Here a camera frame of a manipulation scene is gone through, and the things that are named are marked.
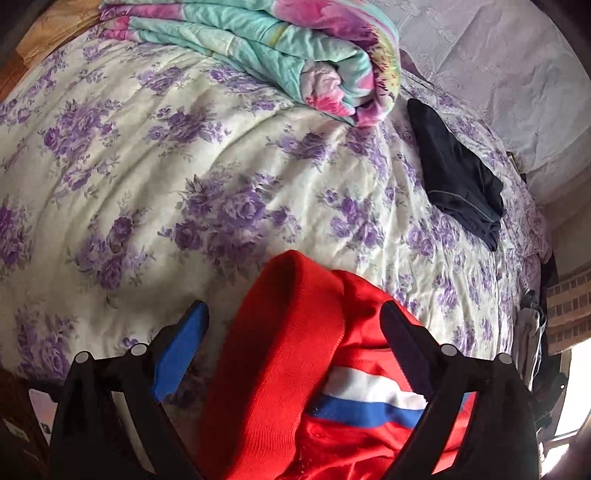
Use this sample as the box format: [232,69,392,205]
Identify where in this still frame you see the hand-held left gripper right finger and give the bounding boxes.
[381,300,541,480]

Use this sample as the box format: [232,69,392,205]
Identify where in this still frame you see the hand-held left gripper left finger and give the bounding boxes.
[48,300,209,480]

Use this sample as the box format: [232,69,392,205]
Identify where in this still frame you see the red pants with striped band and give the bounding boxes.
[196,249,478,480]

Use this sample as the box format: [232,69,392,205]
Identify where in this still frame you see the folded black pants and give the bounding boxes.
[406,98,505,252]

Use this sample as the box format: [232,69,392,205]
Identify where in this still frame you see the pale grey fleece garment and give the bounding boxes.
[512,288,568,430]

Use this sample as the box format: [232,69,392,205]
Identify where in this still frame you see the purple floral bedspread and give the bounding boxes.
[0,23,552,398]

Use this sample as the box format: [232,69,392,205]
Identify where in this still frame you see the white lace cloth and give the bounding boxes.
[388,0,591,208]

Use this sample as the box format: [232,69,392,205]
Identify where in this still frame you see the folded teal pink floral quilt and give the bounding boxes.
[99,0,402,127]

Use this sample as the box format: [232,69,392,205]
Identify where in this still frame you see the orange cloth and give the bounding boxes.
[16,0,105,65]

